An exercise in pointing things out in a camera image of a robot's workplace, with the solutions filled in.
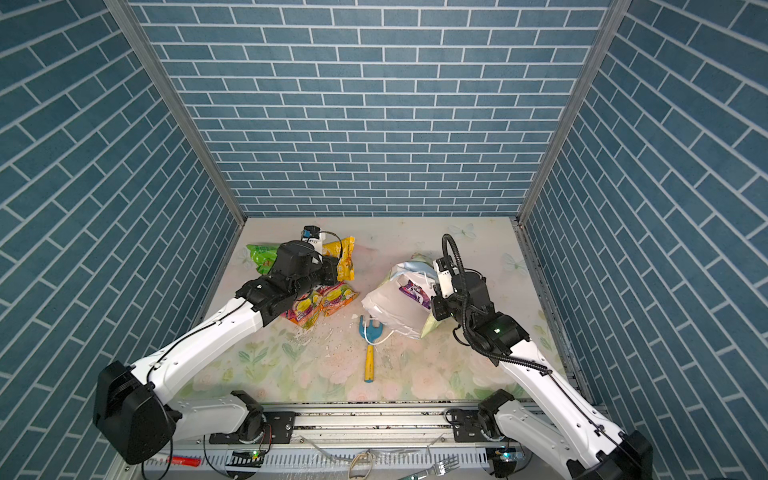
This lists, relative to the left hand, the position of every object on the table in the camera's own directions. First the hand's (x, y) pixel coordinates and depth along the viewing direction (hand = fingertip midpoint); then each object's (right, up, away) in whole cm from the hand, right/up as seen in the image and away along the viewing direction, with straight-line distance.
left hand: (340, 260), depth 79 cm
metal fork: (+25, -48, -11) cm, 56 cm away
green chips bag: (-30, 0, +19) cm, 35 cm away
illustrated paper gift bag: (+17, -14, +17) cm, 28 cm away
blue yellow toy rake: (+7, -23, +9) cm, 26 cm away
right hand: (+25, -6, -2) cm, 26 cm away
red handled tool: (-34, -46, -11) cm, 58 cm away
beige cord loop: (+5, -47, -9) cm, 48 cm away
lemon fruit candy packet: (-8, -13, +13) cm, 20 cm away
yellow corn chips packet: (+1, -2, +2) cm, 3 cm away
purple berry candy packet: (+22, -12, +16) cm, 29 cm away
